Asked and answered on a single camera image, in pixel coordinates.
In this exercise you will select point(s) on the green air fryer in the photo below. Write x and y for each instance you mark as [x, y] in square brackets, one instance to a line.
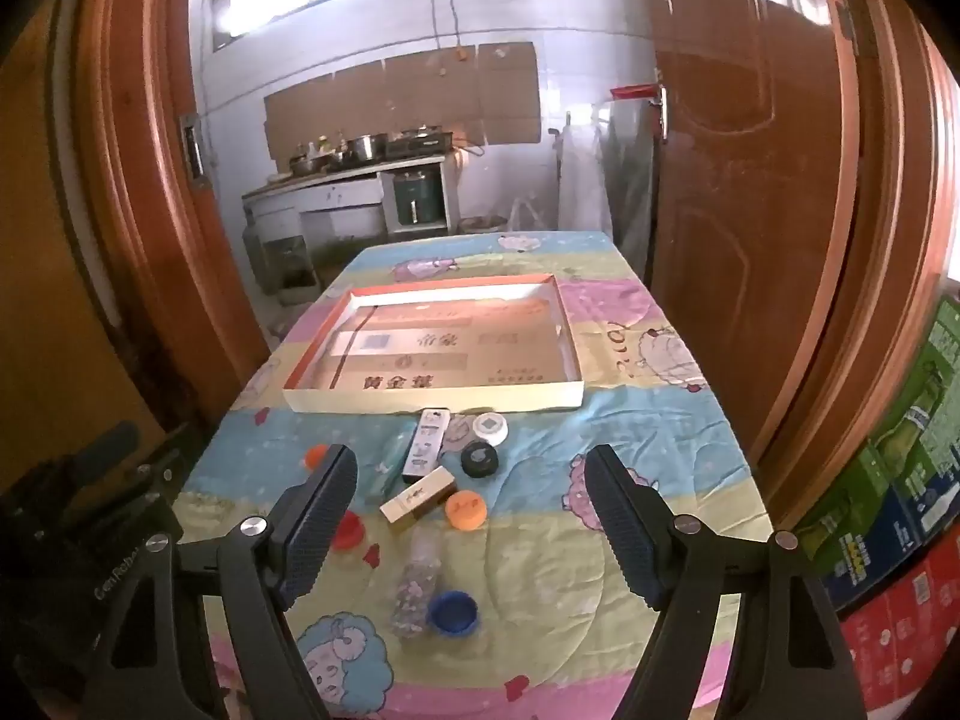
[416, 199]

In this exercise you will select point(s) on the dark crate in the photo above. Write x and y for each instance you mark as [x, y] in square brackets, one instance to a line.
[289, 262]

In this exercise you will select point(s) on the dark orange bottle cap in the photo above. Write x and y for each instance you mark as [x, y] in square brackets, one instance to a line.
[316, 457]

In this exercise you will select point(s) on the blue bottle cap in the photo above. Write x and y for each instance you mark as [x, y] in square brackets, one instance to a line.
[452, 613]

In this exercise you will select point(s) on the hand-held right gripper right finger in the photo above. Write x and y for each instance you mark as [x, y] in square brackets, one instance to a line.
[622, 525]

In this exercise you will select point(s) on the printed cartoon blanket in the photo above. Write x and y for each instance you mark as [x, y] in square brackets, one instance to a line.
[660, 465]

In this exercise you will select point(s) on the round bucket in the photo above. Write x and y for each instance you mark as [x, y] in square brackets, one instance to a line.
[484, 225]

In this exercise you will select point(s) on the clear plastic sheets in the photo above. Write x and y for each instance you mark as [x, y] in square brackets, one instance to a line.
[592, 180]

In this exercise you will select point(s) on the black round cap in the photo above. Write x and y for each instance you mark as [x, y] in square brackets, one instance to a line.
[478, 459]

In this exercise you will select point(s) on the red bottle cap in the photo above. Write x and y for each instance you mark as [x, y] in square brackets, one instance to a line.
[351, 531]

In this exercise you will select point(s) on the brown wooden door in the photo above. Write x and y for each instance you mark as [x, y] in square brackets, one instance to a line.
[750, 165]

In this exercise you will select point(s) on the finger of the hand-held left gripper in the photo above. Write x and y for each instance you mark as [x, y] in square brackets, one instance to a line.
[157, 484]
[105, 450]

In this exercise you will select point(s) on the wooden door frame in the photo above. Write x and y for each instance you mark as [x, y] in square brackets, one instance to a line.
[150, 202]

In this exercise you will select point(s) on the white round cap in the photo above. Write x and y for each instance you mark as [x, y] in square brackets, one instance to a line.
[490, 428]

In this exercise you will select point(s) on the red ribbon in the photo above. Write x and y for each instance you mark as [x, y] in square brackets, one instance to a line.
[634, 90]

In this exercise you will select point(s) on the white cartoon-print long box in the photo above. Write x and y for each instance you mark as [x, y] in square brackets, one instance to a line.
[426, 446]

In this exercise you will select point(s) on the cardboard sheet on wall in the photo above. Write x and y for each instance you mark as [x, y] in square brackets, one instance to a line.
[405, 97]

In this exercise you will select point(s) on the light orange printed cap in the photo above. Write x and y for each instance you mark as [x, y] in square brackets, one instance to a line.
[465, 508]

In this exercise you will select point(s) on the white kitchen counter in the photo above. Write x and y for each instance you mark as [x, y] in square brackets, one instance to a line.
[330, 191]

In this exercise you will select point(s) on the shallow orange-rimmed cardboard tray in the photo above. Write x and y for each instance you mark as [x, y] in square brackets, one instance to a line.
[450, 356]

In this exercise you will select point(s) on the red carton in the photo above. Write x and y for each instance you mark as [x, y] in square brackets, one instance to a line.
[900, 630]

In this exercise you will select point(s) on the clear greenish tube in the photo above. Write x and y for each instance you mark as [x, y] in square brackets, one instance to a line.
[391, 461]

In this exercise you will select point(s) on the black induction cooker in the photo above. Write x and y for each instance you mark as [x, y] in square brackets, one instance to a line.
[420, 142]

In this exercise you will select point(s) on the small clear plastic bottle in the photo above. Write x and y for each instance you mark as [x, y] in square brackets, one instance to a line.
[415, 577]

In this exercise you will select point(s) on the green carton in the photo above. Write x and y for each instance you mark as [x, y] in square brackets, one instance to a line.
[900, 427]

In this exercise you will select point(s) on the gold and cream box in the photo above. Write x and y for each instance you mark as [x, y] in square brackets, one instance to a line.
[416, 501]

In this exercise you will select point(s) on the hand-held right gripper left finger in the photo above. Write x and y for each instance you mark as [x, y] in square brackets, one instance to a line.
[322, 525]

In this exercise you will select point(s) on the steel pot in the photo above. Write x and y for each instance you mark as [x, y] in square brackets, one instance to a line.
[370, 148]

